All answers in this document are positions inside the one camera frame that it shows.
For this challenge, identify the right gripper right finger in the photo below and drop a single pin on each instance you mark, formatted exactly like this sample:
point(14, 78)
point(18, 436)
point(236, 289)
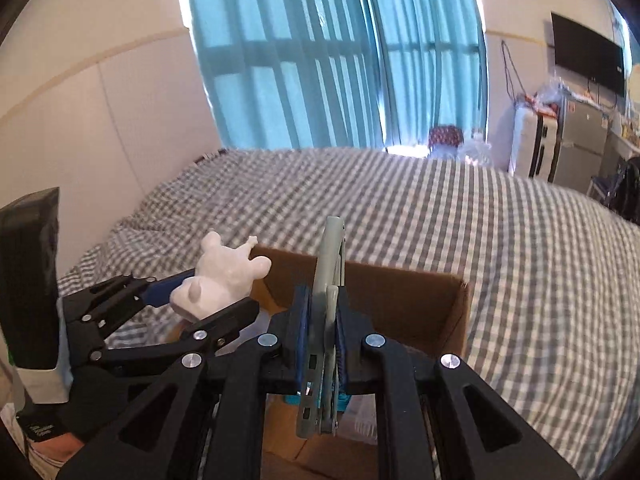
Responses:
point(436, 417)

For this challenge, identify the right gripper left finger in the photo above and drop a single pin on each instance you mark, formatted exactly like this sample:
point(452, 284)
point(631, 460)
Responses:
point(202, 416)

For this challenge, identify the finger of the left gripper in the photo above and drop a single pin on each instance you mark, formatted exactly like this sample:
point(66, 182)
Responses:
point(110, 304)
point(211, 334)

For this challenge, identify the white rabbit figurine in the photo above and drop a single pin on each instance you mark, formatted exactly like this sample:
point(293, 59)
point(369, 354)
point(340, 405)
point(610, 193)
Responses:
point(222, 277)

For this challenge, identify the black device with screen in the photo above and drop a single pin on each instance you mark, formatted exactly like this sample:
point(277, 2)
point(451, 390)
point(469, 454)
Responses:
point(29, 289)

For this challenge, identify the brown cardboard box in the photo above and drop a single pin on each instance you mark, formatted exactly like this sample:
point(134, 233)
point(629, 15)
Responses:
point(425, 311)

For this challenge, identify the grey checkered bed sheet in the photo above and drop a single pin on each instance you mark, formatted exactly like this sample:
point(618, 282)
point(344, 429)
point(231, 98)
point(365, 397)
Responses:
point(553, 275)

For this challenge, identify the black backpack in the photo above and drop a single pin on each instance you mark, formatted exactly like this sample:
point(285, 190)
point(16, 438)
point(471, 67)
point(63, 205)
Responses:
point(622, 190)

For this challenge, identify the white suitcase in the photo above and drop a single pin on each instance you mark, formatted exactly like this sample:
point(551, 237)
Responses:
point(533, 144)

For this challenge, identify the red patterned bag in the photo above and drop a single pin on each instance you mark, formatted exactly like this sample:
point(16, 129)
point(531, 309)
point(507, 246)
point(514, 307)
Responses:
point(447, 137)

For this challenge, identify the left teal curtain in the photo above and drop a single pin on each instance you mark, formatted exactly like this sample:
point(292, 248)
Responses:
point(288, 73)

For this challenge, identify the teal curtain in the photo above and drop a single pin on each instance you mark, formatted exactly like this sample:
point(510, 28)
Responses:
point(288, 73)
point(433, 65)

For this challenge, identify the grey mini fridge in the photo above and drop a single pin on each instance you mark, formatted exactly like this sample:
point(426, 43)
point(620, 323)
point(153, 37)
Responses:
point(582, 136)

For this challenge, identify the clear plastic bag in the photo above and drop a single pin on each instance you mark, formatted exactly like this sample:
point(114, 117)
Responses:
point(551, 92)

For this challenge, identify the middle teal curtain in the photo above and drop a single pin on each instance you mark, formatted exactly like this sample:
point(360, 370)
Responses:
point(433, 65)

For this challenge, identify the black wall television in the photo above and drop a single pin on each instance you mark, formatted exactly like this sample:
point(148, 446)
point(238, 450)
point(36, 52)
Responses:
point(585, 52)

